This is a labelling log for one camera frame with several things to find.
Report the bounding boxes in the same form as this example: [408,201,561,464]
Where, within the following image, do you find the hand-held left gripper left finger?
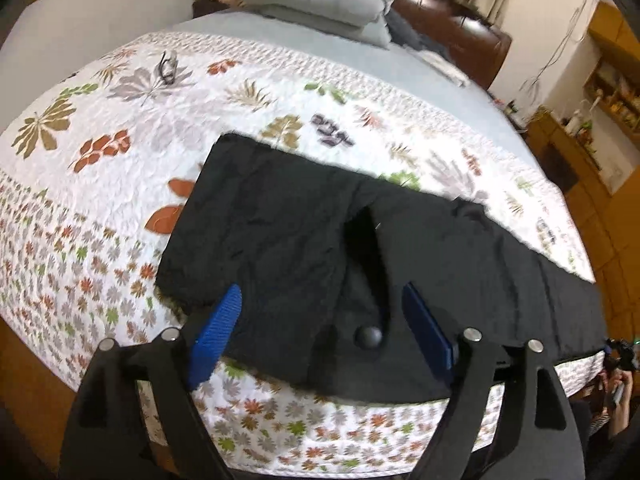
[59,284,243,480]

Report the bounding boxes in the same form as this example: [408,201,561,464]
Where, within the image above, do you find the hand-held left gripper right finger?
[402,281,587,480]

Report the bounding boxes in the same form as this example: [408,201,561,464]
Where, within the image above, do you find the black pants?
[155,132,608,406]

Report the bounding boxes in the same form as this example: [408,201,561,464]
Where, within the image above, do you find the person's right hand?
[604,367,637,437]

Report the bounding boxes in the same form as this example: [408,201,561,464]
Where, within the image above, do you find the white floral quilt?
[0,30,608,476]

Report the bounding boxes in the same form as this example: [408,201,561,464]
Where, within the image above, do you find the wooden desk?
[525,109,613,198]

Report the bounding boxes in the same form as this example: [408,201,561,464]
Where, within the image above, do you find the white cloth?
[421,51,472,87]

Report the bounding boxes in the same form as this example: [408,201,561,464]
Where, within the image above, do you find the eyeglasses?
[158,51,181,86]

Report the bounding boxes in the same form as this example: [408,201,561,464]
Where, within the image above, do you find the light blue bed sheet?
[187,10,548,183]

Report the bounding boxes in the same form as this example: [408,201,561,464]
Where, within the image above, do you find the dark cloth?
[384,9,453,63]

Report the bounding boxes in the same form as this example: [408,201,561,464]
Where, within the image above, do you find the brown leather headboard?
[377,0,514,93]

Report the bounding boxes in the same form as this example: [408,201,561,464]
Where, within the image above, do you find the wooden wall shelf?
[582,2,640,133]

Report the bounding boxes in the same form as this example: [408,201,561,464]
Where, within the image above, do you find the dark wall cable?
[520,0,592,92]

